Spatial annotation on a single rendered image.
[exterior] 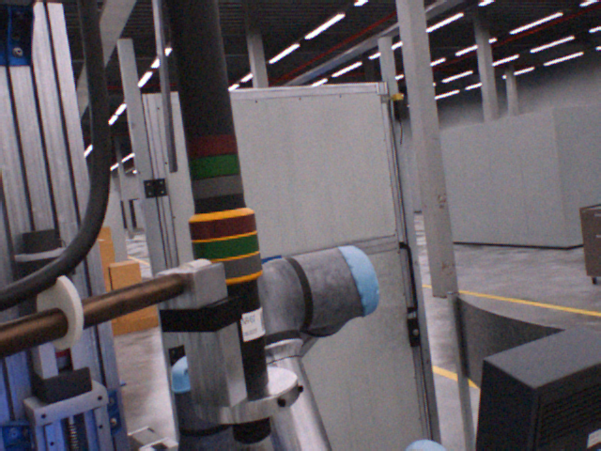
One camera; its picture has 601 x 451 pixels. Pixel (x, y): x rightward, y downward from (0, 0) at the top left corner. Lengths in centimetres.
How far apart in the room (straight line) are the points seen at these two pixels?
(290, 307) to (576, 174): 964
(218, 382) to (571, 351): 86
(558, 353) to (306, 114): 163
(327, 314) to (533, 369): 37
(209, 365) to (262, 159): 203
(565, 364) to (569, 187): 919
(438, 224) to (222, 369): 691
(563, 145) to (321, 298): 944
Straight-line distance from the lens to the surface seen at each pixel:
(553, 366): 109
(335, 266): 89
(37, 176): 127
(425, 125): 722
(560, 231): 1024
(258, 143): 237
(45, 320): 28
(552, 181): 1020
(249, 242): 37
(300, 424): 82
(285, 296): 85
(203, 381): 37
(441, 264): 729
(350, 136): 258
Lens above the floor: 159
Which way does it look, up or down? 3 degrees down
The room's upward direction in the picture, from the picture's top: 8 degrees counter-clockwise
